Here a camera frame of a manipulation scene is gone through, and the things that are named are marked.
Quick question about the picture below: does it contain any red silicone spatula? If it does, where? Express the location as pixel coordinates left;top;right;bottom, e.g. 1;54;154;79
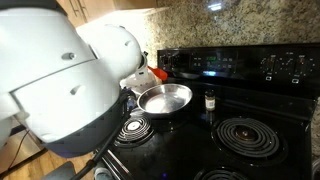
148;67;168;80

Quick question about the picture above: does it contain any hanging kitchen towel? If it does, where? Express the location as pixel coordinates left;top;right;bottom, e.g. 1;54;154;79
94;168;114;180

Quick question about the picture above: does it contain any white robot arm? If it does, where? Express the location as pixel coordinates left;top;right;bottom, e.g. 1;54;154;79
0;0;145;158

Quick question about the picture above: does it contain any small spice jar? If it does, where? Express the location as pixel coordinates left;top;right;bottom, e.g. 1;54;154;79
205;90;215;111

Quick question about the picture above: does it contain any dark chair seat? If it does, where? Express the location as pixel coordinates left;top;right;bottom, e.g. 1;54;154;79
41;161;76;180

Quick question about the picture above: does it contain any black electric stove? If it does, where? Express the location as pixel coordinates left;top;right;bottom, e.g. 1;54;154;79
102;43;320;180

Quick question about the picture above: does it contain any stainless steel pan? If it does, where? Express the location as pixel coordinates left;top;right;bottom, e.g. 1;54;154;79
137;84;193;115

